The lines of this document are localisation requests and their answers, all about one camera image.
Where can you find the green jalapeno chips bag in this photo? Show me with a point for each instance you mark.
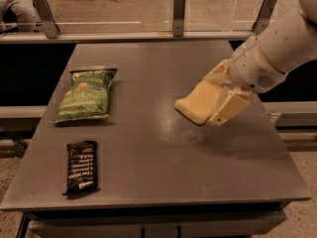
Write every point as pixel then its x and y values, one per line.
pixel 88 95

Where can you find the middle metal rail bracket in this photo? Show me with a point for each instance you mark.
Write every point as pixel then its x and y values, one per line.
pixel 178 17

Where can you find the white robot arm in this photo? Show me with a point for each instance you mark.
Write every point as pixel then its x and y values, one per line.
pixel 291 40

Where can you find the left metal rail bracket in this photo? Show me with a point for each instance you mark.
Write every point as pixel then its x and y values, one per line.
pixel 50 27

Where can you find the metal rail bracket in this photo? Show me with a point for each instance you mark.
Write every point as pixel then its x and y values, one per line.
pixel 50 27
pixel 178 17
pixel 263 18

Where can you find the person in background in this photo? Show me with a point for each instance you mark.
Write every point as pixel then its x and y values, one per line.
pixel 23 10

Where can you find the black rxbar chocolate bar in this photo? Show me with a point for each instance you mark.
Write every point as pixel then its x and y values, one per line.
pixel 81 167

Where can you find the grey horizontal rail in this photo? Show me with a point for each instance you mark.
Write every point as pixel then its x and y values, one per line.
pixel 88 38

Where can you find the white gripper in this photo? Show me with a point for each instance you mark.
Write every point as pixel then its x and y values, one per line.
pixel 253 66

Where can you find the right metal rail bracket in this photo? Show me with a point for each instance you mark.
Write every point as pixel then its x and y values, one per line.
pixel 263 18

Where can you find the grey table base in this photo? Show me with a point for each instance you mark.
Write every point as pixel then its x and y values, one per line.
pixel 234 220

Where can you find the yellow sponge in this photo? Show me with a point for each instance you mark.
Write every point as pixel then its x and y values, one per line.
pixel 198 104

